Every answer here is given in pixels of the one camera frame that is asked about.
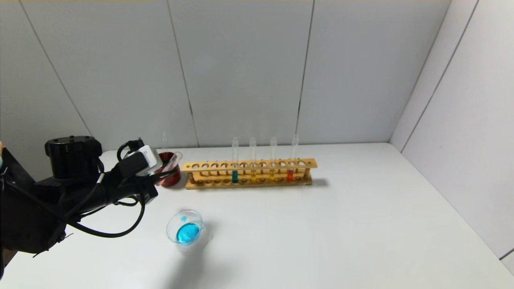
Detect thin black camera cable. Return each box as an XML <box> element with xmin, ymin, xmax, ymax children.
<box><xmin>66</xmin><ymin>189</ymin><xmax>146</xmax><ymax>238</ymax></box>

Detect yellow liquid test tube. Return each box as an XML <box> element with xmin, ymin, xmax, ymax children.
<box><xmin>249</xmin><ymin>137</ymin><xmax>257</xmax><ymax>183</ymax></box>
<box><xmin>269</xmin><ymin>137</ymin><xmax>278</xmax><ymax>181</ymax></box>

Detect dark red plastic cup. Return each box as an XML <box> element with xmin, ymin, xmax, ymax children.
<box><xmin>155</xmin><ymin>152</ymin><xmax>182</xmax><ymax>188</ymax></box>

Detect wooden test tube rack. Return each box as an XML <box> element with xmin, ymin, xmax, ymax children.
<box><xmin>182</xmin><ymin>158</ymin><xmax>318</xmax><ymax>190</ymax></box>

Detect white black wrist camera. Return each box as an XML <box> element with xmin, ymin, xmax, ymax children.
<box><xmin>120</xmin><ymin>145</ymin><xmax>163</xmax><ymax>177</ymax></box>

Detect red liquid test tube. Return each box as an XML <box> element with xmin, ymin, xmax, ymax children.
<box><xmin>161</xmin><ymin>151</ymin><xmax>184</xmax><ymax>179</ymax></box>
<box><xmin>286</xmin><ymin>134</ymin><xmax>300</xmax><ymax>181</ymax></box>

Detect glass beaker with blue liquid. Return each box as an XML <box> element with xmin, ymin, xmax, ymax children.
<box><xmin>166</xmin><ymin>209</ymin><xmax>211</xmax><ymax>254</ymax></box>

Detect teal liquid test tube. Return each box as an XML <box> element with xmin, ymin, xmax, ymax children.
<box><xmin>231</xmin><ymin>137</ymin><xmax>240</xmax><ymax>183</ymax></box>

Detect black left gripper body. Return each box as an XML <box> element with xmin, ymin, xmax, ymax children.
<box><xmin>102</xmin><ymin>171</ymin><xmax>159</xmax><ymax>205</ymax></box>

